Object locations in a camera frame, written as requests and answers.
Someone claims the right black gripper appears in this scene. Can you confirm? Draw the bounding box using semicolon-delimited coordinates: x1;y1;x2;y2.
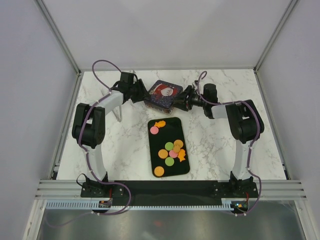
169;85;207;113

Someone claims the gold tin lid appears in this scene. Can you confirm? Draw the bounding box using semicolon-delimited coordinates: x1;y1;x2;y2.
144;79;183;108

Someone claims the square cookie tin box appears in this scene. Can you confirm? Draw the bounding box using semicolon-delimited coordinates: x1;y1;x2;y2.
144;100;174;115

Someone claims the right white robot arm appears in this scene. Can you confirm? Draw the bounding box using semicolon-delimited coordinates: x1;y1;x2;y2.
173;83;265;198

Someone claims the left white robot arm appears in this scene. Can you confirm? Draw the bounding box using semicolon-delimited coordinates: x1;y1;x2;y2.
71;71;150;197

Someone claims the orange fish cookie upper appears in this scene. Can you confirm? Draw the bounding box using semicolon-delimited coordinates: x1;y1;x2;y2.
154;120;166;128

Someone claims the orange fish cookie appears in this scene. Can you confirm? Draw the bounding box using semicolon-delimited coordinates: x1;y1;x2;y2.
154;120;166;128
177;149;186;162

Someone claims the pink round cookie upper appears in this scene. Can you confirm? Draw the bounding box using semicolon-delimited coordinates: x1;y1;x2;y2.
150;126;159;135

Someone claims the pink round cookie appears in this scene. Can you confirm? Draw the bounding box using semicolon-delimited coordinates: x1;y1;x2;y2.
150;126;159;135
169;150;179;159

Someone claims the dotted tan cookie upper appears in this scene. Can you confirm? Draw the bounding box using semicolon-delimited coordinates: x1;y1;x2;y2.
173;139;184;149

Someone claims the dotted tan cookie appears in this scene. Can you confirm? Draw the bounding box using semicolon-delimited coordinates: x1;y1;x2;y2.
158;149;169;159
173;139;184;149

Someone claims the tan leaf cookie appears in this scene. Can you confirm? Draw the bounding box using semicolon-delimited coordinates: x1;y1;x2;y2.
172;145;181;153

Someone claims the green round cookie upper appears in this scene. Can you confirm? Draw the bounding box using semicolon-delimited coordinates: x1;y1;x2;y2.
164;142;174;151

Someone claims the green round cookie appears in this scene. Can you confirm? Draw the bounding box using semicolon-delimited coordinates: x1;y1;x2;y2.
164;157;175;167
164;142;174;151

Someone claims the orange fish cookie lower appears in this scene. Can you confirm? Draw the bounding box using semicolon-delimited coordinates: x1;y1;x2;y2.
177;149;186;162

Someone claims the pink round cookie lower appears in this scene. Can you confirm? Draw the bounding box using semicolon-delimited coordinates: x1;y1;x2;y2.
169;150;179;159

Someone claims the dotted tan cookie middle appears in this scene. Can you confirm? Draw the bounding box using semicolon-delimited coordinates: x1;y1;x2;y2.
158;149;169;159

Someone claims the black rectangular tray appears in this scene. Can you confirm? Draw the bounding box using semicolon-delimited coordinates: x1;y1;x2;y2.
147;117;191;178

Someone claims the green round cookie lower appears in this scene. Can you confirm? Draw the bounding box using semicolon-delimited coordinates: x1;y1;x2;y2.
164;157;175;167

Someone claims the dotted orange cookie bottom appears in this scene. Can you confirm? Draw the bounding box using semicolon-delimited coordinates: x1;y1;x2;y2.
153;166;165;177

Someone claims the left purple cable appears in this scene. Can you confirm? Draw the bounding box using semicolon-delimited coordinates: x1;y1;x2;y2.
78;59;132;216

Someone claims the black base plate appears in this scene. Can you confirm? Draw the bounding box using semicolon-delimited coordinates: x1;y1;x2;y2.
80;179;258;206

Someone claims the grey slotted cable duct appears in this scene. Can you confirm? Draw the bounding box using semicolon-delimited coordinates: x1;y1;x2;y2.
45;198;239;211

